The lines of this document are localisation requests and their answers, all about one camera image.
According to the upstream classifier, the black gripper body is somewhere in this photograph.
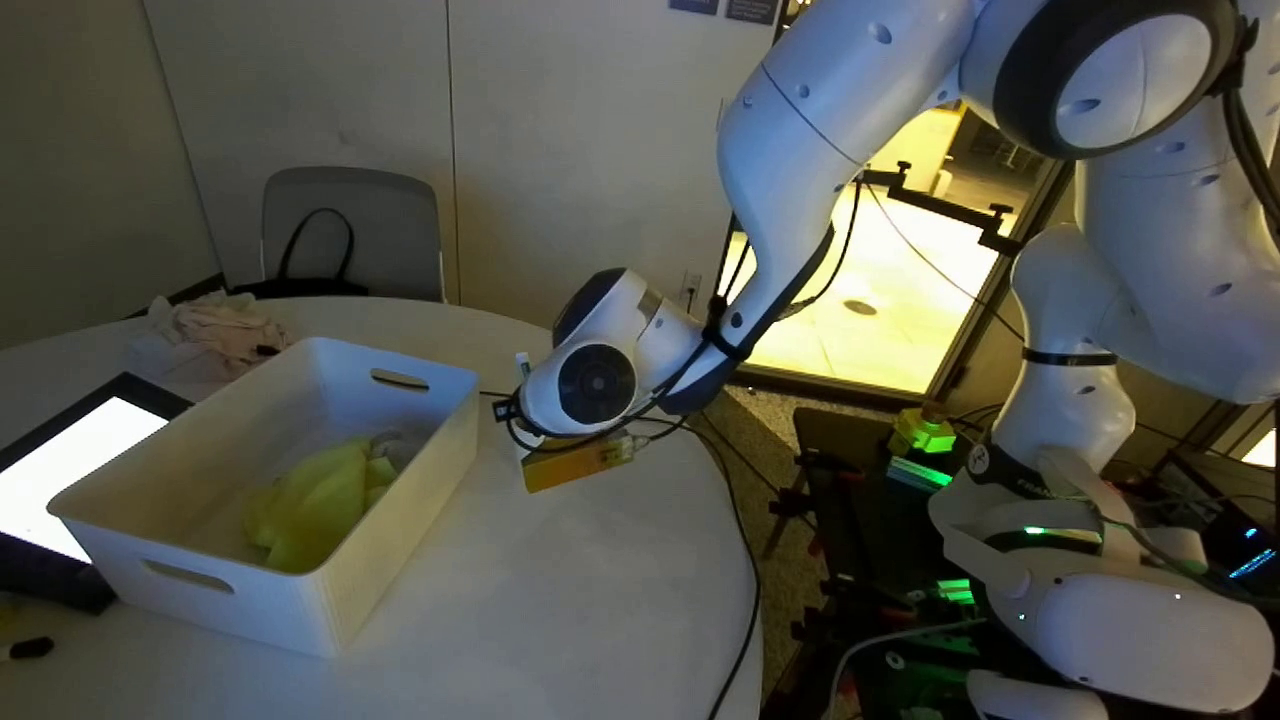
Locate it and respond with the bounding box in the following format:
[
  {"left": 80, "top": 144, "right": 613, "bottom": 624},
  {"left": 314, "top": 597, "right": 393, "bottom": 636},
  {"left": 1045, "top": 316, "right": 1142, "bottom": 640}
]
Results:
[{"left": 492, "top": 387, "right": 537, "bottom": 451}]

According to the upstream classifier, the bright yellow towel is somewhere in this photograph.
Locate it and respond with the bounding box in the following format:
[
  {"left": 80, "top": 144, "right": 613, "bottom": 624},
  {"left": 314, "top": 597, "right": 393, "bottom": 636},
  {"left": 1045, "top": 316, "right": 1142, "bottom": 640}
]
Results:
[{"left": 236, "top": 437, "right": 404, "bottom": 575}]

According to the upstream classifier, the white plastic basket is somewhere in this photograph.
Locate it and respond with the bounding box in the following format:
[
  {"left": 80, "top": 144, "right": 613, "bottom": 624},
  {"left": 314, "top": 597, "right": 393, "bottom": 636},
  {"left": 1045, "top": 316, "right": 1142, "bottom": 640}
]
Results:
[{"left": 48, "top": 330, "right": 483, "bottom": 658}]

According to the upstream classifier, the grey chair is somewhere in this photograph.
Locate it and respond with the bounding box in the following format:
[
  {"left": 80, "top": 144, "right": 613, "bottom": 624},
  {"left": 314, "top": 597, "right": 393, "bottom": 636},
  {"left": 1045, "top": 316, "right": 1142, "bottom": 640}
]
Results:
[{"left": 257, "top": 164, "right": 450, "bottom": 304}]

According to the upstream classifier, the pink crumpled cloth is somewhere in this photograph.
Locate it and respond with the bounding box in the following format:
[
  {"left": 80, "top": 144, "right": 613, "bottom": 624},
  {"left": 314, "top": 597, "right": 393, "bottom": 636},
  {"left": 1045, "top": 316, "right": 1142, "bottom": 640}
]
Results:
[{"left": 145, "top": 288, "right": 306, "bottom": 374}]

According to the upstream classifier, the black equipment cart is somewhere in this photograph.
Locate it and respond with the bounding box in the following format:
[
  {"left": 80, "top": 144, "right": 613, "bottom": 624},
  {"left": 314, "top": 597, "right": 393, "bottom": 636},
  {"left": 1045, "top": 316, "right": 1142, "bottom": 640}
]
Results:
[{"left": 763, "top": 394, "right": 1031, "bottom": 720}]

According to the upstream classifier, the black bag strap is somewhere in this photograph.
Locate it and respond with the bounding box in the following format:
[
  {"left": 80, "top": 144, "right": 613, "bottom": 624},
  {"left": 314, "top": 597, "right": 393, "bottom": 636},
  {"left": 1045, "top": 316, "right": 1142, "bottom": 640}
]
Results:
[{"left": 274, "top": 204, "right": 359, "bottom": 291}]

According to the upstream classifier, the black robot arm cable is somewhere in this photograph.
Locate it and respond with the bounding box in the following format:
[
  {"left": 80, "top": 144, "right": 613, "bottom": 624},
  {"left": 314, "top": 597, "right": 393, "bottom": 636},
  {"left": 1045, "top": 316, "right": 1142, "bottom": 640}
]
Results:
[{"left": 712, "top": 185, "right": 872, "bottom": 337}]

